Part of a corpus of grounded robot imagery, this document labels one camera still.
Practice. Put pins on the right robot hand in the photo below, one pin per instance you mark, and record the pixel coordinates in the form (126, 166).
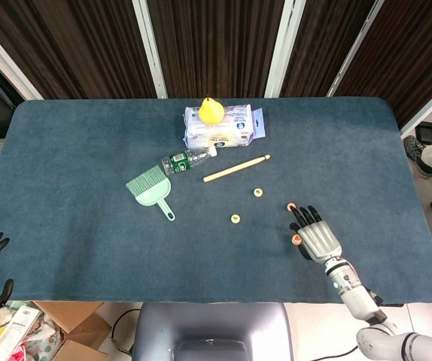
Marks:
(321, 240)

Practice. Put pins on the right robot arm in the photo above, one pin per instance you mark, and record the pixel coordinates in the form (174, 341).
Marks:
(351, 293)

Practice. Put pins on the mint green hand brush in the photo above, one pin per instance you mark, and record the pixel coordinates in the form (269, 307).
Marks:
(150, 193)

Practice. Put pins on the white printed carton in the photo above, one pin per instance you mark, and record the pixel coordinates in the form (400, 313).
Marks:
(18, 327)

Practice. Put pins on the blue table cloth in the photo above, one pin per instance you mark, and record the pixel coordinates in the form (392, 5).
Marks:
(69, 188)

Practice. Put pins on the wooden drumstick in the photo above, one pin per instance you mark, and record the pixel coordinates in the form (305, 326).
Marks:
(235, 168)

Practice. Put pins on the brown cardboard box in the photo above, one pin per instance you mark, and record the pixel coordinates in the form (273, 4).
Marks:
(84, 323)

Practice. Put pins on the grey patterned sneaker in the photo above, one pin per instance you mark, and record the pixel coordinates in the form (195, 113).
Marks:
(413, 150)

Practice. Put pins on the purple white tissue pack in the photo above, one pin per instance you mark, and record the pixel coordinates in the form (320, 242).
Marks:
(219, 135)

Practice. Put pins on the clear bottle green label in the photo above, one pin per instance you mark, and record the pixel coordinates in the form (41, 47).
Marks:
(180, 161)

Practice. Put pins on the yellow pear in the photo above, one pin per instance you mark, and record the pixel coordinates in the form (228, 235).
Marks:
(211, 112)

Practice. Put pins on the dark slatted screen panel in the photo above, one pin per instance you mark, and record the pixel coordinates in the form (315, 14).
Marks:
(69, 45)
(408, 49)
(321, 45)
(216, 45)

